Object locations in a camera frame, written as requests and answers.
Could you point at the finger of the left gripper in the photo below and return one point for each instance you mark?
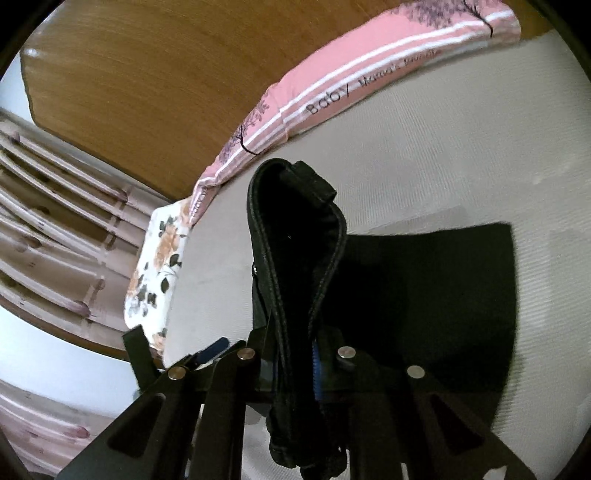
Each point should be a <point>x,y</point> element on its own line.
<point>211,352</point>

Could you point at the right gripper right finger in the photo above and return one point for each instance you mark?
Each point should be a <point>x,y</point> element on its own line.
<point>341,391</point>

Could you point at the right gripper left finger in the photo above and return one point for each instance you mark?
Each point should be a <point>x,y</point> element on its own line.
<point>234,384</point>

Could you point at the black pants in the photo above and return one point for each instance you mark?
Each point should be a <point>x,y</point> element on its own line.
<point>438,312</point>

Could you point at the floral pillow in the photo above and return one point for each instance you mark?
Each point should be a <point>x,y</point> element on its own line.
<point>158,266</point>

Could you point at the beige curtain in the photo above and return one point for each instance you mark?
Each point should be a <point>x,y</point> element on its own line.
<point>70,236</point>

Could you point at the wooden headboard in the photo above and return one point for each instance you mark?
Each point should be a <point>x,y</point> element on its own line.
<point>154,88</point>

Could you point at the grey woven bed mat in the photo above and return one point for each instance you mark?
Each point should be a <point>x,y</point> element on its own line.
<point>498,135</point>

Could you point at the pink striped bolster pillow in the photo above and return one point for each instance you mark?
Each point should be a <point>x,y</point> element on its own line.
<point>347,70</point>

